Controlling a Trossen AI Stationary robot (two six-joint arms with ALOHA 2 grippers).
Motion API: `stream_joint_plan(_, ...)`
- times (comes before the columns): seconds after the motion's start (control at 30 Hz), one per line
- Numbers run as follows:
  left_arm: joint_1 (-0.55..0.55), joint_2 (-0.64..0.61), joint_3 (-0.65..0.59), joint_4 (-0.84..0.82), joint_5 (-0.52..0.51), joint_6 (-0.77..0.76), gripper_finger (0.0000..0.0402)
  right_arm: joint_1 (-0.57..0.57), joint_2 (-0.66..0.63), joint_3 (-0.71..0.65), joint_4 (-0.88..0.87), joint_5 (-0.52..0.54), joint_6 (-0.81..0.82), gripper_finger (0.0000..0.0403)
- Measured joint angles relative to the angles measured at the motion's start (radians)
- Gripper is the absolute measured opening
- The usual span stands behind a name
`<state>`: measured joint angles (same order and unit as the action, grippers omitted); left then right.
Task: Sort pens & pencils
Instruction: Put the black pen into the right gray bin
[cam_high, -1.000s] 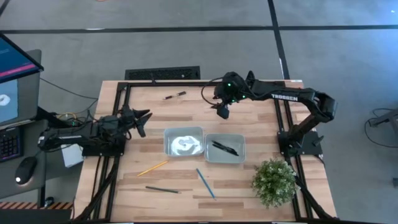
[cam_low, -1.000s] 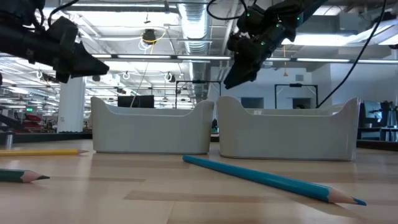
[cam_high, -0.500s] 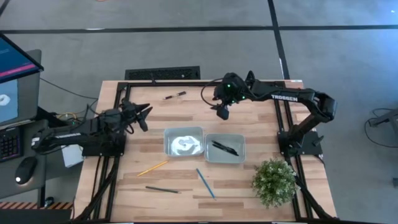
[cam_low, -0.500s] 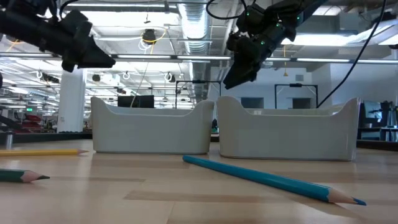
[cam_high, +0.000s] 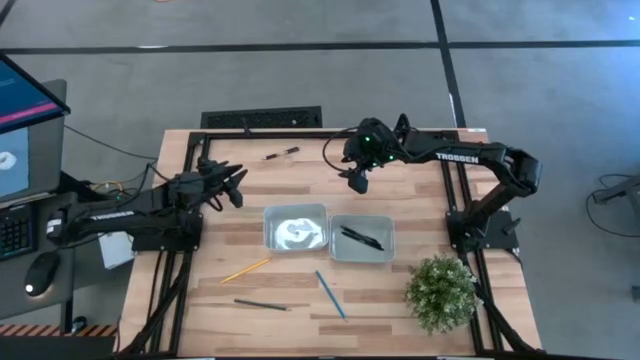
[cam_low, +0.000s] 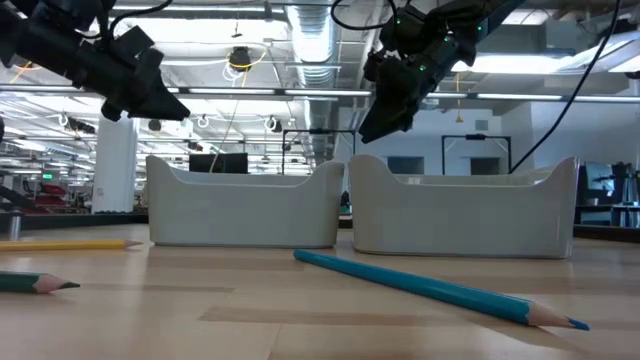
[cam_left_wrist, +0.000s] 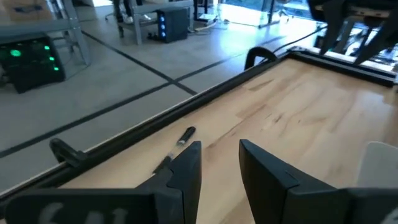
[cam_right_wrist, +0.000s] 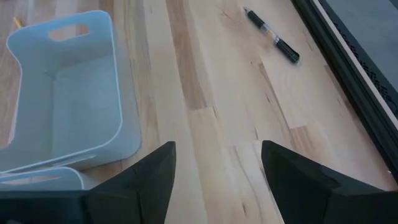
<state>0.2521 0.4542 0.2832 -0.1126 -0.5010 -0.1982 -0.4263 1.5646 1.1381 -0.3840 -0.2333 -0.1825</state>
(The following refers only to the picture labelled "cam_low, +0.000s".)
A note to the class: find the white building column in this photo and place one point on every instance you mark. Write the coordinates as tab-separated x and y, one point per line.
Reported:
115	170

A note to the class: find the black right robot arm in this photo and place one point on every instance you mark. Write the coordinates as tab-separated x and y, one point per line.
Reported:
480	12

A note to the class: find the yellow pencil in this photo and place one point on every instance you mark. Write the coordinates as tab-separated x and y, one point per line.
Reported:
60	245

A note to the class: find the dark desk monitor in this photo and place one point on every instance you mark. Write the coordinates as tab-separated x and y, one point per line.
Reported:
600	177

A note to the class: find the blue pencil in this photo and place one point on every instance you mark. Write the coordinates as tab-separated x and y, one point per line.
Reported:
425	287

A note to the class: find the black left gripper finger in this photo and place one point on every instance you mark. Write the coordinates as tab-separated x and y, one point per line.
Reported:
112	111
160	107

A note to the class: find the black ceiling dome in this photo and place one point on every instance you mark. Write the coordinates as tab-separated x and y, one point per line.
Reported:
155	126

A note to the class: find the white plastic bin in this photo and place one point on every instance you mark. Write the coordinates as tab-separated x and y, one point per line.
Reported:
460	220
240	215

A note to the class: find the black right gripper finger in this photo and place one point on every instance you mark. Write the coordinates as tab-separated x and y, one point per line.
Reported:
390	117

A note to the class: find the silver metal post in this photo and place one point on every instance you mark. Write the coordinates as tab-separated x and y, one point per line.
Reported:
14	227

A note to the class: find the overhead LED light bar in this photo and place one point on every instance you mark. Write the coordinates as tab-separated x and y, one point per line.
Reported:
325	93

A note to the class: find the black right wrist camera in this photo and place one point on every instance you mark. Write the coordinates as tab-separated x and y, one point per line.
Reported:
387	70

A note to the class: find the black computer monitor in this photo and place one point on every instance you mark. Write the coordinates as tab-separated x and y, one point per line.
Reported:
225	162

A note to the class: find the green pencil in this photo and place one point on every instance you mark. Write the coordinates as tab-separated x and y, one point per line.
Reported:
20	282

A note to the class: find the silver ventilation duct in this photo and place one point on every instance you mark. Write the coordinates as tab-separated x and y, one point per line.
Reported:
312	40

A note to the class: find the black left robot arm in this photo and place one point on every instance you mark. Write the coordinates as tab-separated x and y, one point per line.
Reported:
35	35

